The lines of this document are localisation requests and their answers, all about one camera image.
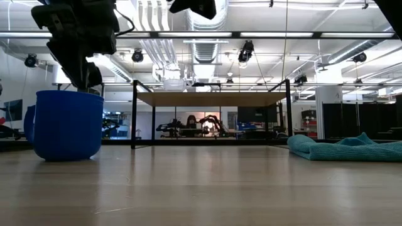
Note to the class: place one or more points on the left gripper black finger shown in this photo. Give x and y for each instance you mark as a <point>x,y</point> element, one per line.
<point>95,77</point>
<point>70,62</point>

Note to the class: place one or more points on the blue plastic mug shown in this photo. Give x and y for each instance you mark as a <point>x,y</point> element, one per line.
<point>67,125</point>

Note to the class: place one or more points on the black background robot arm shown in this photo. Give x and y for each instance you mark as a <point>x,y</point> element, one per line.
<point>110,125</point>
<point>171,127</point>
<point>215,124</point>

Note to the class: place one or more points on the black-framed wooden-top shelf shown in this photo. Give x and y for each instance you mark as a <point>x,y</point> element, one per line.
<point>210,99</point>

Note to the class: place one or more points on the black ceiling spotlight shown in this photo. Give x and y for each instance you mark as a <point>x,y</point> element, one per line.
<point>30,61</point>
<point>301,79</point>
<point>137,56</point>
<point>360,57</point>
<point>246,51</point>

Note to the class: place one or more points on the person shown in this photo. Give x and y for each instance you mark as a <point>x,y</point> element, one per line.
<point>191,120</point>

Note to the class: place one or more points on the black monitor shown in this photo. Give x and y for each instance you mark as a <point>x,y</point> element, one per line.
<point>257,114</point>

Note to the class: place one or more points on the black overhead light bar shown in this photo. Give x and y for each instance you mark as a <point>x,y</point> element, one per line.
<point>276,34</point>

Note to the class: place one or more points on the red storage rack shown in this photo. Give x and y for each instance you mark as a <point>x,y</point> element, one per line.
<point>309,124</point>

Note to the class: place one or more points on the white pillar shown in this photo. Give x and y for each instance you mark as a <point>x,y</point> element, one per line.
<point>328,106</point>

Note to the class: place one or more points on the teal knitted towel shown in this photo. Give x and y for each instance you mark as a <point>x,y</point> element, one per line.
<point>342,150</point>

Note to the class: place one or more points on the black partition panels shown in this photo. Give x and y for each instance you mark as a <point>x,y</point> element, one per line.
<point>361,120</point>

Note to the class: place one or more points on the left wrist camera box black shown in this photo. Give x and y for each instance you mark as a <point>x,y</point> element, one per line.
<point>45,17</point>

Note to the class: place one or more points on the dark wall screen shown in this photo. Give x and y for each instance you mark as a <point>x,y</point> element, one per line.
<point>13,110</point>

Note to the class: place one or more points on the silver ventilation duct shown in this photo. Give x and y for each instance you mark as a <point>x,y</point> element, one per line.
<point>205,31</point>

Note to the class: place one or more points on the black table edge rail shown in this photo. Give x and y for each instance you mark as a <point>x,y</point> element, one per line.
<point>204,142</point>

